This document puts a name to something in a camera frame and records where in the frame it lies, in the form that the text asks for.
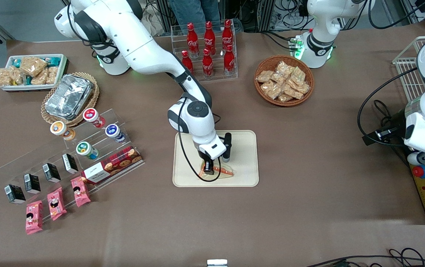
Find plastic triangle sandwich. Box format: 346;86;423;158
198;162;235;179

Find beige plastic tray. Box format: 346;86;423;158
172;130;260;188

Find clear acrylic bottle rack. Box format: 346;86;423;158
171;22;239;86

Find round dark wicker basket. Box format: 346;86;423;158
254;55;315;107

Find red cola bottle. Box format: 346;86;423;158
202;49;214;79
187;22;200;58
221;19;234;52
204;21;217;56
181;50;195;75
223;44;236;77

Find red tartan cookie box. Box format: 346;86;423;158
81;145;144;185

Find blue lid yogurt cup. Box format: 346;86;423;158
105;123;126;144

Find brown table cover sheet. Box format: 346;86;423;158
0;20;425;267

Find red lid yogurt cup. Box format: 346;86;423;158
83;108;106;129

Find green lid yogurt cup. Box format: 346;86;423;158
76;141;99;161

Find pink cartoon snack bag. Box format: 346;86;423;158
25;200;44;235
70;175;92;208
46;187;67;221

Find light wicker basket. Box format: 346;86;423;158
41;72;100;128

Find cream cloth bag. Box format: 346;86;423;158
141;6;169;38

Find small black carton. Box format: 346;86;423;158
62;153;79;175
24;173;42;195
4;184;26;205
42;163;62;184

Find person legs in jeans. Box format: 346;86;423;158
169;0;223;26

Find orange lid yogurt cup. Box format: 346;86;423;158
50;121;76;141

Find aluminium foil container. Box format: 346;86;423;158
45;74;94;115

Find white rectangular bin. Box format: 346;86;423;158
0;54;68;92

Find puffed rice snack packet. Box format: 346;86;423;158
19;56;48;78
46;66;59;85
10;67;26;85
0;68;13;88
31;69;50;86

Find clear acrylic tiered stand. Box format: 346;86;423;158
0;108;146;220

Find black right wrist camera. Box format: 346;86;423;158
223;132;233;163

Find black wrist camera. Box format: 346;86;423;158
223;132;233;163
362;124;406;146

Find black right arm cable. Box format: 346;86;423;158
177;95;224;182

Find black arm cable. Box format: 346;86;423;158
177;95;224;182
357;67;421;147

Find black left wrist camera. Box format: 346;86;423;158
362;124;406;146

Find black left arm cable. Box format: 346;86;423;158
357;67;421;147

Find white wire rack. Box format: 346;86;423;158
392;36;425;103

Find black floor cables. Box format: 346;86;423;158
304;247;425;267

